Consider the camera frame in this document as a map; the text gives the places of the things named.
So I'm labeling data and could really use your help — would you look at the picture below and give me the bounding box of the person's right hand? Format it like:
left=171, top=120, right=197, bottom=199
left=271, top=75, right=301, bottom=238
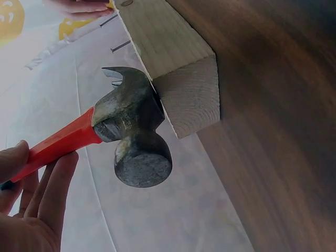
left=43, top=0, right=116, bottom=20

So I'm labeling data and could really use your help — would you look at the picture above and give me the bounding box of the person's left hand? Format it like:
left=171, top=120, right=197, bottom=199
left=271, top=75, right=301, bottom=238
left=0, top=140, right=80, bottom=252

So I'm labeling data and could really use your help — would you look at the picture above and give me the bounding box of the orange handled claw hammer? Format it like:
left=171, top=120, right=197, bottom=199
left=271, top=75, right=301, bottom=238
left=0, top=66, right=173, bottom=191

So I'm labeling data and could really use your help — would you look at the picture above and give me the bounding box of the pale wooden block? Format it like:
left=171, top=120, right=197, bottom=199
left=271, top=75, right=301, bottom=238
left=114, top=0, right=221, bottom=140

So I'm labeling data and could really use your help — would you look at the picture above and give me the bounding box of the steel nail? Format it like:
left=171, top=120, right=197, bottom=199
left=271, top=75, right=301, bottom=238
left=110, top=40, right=131, bottom=54
left=99, top=14, right=119, bottom=28

